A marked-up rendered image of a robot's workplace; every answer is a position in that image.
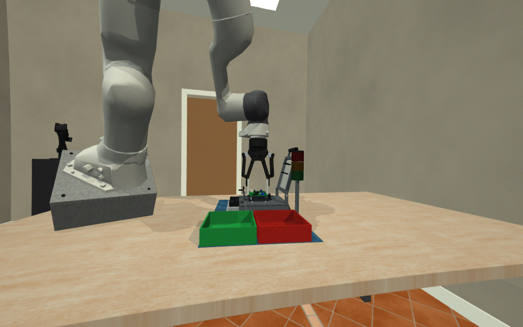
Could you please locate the red open bin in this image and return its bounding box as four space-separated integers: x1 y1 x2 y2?
254 210 312 244

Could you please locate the green circuit board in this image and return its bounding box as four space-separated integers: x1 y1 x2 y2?
249 189 268 196

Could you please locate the green open-top bin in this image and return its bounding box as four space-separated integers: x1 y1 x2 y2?
199 210 257 247

